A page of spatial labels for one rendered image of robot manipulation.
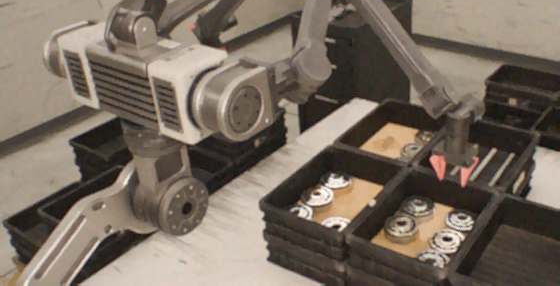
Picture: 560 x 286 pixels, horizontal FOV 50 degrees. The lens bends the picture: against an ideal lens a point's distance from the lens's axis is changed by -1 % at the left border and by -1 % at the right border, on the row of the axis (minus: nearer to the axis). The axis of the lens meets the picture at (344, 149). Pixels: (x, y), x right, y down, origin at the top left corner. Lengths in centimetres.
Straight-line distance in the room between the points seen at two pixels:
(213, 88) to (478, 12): 417
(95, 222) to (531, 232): 118
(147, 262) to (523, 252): 114
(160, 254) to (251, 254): 30
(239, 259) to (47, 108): 286
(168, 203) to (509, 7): 400
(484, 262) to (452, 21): 375
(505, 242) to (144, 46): 111
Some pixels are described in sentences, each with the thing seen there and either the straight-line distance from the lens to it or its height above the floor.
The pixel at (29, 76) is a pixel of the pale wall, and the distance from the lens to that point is 447.
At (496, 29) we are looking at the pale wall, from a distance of 513.
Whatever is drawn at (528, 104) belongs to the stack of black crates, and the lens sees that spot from 330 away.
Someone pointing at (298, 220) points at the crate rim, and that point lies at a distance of 170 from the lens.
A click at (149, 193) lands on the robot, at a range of 143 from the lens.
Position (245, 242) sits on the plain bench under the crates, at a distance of 201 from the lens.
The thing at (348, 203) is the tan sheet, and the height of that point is 83.
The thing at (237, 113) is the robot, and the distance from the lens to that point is 111.
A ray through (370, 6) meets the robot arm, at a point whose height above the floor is 149.
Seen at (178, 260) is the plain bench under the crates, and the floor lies 70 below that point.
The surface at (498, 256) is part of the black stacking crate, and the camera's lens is 175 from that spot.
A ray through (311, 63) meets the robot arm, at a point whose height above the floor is 147.
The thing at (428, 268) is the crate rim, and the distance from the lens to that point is 154.
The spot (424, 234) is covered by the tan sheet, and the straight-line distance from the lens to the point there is 179.
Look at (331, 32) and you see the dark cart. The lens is 330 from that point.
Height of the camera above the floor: 195
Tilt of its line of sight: 30 degrees down
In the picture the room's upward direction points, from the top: 2 degrees counter-clockwise
